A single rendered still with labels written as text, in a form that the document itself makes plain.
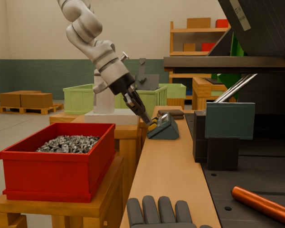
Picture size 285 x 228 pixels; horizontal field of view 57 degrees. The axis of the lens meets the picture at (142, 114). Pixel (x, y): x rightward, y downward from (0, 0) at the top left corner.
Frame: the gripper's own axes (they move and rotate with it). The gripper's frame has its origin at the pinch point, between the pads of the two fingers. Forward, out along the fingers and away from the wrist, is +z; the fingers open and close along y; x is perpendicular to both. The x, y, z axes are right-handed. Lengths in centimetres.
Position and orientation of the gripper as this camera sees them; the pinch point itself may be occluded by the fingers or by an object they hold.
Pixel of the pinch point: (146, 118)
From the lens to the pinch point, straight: 78.4
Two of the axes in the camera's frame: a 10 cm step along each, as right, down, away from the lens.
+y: 1.0, -1.8, 9.8
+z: 5.7, 8.2, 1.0
